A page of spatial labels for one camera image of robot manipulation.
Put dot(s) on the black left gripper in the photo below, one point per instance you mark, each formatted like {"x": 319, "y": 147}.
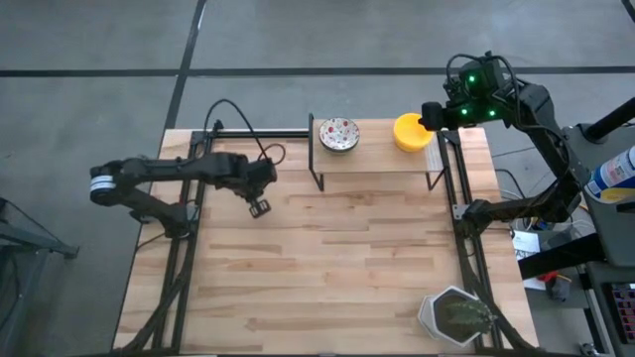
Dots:
{"x": 259, "y": 178}

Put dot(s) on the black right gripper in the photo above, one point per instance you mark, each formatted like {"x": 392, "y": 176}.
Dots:
{"x": 433, "y": 116}

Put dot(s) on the yellow mini bowl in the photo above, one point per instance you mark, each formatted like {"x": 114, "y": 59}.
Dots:
{"x": 409, "y": 131}

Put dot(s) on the green bowl with floral inside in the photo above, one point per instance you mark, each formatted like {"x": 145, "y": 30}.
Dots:
{"x": 339, "y": 134}

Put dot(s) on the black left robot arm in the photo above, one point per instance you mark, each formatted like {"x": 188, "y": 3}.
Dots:
{"x": 164, "y": 168}

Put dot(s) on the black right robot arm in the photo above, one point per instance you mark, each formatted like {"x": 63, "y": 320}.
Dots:
{"x": 541, "y": 114}

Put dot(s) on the wooden shelf with black legs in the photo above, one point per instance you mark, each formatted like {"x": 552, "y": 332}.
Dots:
{"x": 377, "y": 154}

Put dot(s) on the white paper sheet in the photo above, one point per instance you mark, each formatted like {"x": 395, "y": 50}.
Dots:
{"x": 526, "y": 245}

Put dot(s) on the black pole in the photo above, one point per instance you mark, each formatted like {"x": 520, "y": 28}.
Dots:
{"x": 612, "y": 119}

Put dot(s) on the black beam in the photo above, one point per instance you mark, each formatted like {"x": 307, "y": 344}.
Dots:
{"x": 560, "y": 258}

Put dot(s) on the white and blue spray can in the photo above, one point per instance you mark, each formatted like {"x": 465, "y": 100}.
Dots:
{"x": 615, "y": 173}

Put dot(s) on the small red object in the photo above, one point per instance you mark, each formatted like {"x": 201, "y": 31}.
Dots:
{"x": 547, "y": 276}

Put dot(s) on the white hexagonal plant pot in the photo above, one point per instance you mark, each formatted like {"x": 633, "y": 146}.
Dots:
{"x": 426, "y": 317}

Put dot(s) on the green cactus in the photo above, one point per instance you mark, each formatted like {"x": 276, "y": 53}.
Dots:
{"x": 469, "y": 317}

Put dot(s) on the grey equipment stand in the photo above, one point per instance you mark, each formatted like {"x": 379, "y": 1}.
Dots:
{"x": 610, "y": 228}

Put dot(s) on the black metal stand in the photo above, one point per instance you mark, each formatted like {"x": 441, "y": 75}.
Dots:
{"x": 30, "y": 238}

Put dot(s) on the black keypad device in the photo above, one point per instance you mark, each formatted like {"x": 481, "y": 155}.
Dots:
{"x": 622, "y": 307}

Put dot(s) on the black aluminium frame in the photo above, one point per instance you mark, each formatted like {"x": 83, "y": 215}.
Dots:
{"x": 199, "y": 144}
{"x": 452, "y": 168}

